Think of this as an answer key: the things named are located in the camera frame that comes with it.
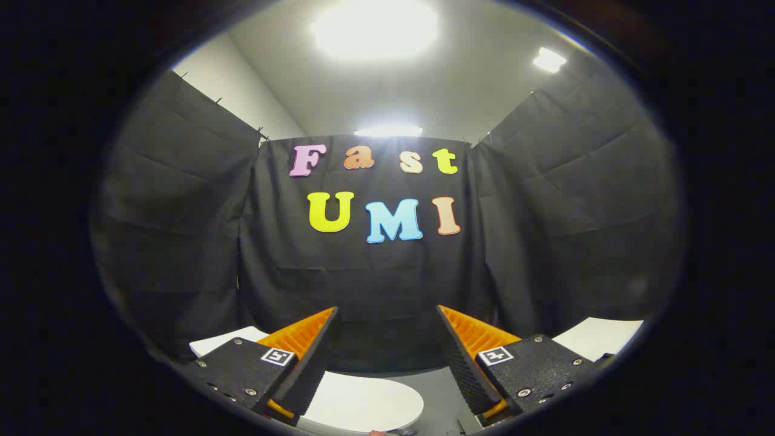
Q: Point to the white toilet lid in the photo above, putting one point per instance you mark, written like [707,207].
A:
[363,402]

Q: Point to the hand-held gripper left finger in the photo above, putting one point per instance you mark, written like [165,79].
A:
[315,357]

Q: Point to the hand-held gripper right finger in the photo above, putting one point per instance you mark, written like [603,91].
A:
[463,363]

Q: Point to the long ceiling light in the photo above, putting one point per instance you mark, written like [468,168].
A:
[387,131]

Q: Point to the black backdrop cloth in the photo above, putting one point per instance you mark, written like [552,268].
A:
[363,284]

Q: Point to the small square ceiling light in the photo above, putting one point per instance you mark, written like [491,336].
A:
[549,60]

